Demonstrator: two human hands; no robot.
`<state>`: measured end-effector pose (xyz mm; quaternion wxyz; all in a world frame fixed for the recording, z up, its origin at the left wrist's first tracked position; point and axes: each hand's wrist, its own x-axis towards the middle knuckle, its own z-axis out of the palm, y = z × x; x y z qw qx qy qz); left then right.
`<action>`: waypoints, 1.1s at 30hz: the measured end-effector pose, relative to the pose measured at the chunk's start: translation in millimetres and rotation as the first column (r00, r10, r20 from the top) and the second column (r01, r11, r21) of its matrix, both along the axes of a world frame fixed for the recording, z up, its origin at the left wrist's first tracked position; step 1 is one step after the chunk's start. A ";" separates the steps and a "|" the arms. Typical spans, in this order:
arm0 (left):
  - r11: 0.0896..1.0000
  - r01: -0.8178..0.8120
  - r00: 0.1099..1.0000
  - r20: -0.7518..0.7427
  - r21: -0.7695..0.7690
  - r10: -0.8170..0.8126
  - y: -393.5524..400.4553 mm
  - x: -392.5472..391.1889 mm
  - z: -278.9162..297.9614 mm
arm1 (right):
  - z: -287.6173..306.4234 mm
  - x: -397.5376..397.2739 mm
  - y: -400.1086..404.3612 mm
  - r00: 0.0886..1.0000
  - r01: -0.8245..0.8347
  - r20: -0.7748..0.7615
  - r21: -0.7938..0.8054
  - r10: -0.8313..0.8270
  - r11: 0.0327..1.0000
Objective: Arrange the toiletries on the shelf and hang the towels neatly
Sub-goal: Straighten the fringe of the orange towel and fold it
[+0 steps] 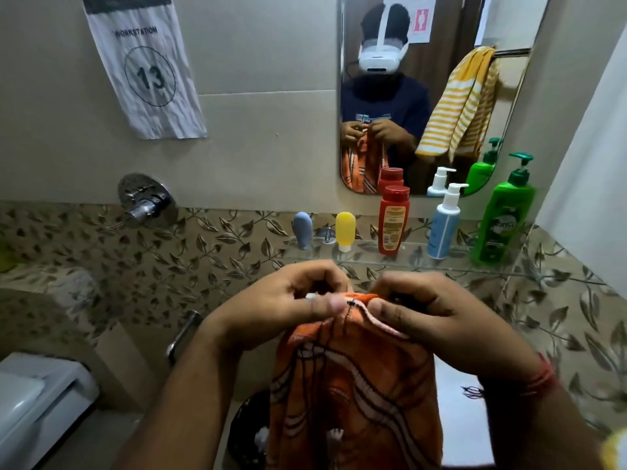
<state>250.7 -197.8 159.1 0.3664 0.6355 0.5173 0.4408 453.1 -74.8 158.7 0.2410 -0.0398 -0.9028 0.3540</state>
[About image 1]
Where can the person's left hand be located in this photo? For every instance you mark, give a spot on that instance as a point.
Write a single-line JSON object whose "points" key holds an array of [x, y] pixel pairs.
{"points": [[279, 303]]}

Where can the white crumpled paper sign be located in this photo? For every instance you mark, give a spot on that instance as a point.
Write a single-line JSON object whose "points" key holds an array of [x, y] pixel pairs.
{"points": [[147, 73]]}

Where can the chrome shelf bracket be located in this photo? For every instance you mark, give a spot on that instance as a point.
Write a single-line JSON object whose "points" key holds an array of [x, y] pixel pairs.
{"points": [[325, 234]]}

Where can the black waste bin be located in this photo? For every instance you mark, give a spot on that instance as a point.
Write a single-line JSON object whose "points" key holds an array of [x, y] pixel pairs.
{"points": [[247, 430]]}

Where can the person's right hand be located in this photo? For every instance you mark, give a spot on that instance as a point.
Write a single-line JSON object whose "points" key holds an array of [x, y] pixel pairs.
{"points": [[450, 327]]}

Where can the blue white pump bottle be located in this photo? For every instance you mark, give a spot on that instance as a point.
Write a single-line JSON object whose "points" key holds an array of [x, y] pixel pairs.
{"points": [[443, 230]]}

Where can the yellow striped towel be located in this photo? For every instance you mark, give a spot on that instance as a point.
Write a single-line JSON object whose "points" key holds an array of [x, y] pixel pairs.
{"points": [[616, 452]]}

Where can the yellow silicone squeeze bottle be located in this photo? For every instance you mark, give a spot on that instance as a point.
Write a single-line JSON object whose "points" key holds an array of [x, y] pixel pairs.
{"points": [[345, 230]]}

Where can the green pump bottle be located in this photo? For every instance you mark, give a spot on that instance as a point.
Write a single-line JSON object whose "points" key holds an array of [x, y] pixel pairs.
{"points": [[502, 220]]}

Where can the grey silicone squeeze bottle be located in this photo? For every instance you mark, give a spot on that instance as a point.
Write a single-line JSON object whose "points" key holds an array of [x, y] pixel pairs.
{"points": [[302, 230]]}

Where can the person's left forearm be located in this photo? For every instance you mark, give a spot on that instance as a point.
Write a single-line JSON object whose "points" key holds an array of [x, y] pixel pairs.
{"points": [[186, 411]]}

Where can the chrome wall valve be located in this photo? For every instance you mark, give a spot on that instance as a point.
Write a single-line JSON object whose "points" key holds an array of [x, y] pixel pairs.
{"points": [[147, 203]]}

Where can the person's right forearm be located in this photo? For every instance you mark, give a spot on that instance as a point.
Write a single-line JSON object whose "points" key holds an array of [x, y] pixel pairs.
{"points": [[539, 430]]}

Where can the rounded wall mirror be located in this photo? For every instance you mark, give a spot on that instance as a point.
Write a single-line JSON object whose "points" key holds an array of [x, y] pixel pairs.
{"points": [[441, 92]]}

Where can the white wash basin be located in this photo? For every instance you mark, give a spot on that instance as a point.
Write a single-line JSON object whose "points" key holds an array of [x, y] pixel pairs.
{"points": [[463, 420]]}

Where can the clear glass shelf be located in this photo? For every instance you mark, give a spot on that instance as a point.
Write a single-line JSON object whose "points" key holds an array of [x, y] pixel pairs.
{"points": [[416, 261]]}

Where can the red bottle with yellow label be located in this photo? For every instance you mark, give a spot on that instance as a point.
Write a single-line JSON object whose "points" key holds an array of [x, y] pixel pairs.
{"points": [[393, 225]]}

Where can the orange plaid towel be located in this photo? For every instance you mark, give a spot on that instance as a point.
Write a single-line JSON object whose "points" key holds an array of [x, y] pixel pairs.
{"points": [[352, 396]]}

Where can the white toilet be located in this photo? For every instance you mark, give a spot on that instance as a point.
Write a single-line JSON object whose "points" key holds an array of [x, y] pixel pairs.
{"points": [[39, 401]]}

